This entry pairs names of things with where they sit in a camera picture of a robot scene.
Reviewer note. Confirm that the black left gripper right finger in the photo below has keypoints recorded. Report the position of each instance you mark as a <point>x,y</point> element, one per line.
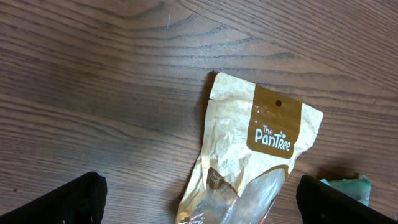
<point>321,204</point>

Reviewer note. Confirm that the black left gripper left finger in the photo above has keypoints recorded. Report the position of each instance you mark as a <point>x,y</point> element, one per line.
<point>81,200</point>

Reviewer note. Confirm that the teal white snack packet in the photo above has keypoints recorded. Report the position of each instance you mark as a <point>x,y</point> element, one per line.
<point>358,189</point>

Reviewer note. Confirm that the brown snack packet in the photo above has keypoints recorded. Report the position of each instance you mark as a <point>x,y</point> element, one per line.
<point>252,138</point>

